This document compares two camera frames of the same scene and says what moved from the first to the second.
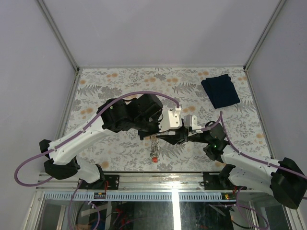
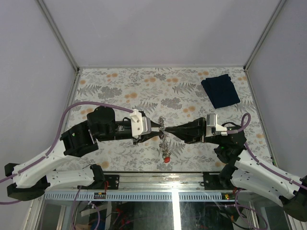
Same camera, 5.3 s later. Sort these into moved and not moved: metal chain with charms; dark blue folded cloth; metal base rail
Moved: metal chain with charms
Not moved: dark blue folded cloth; metal base rail
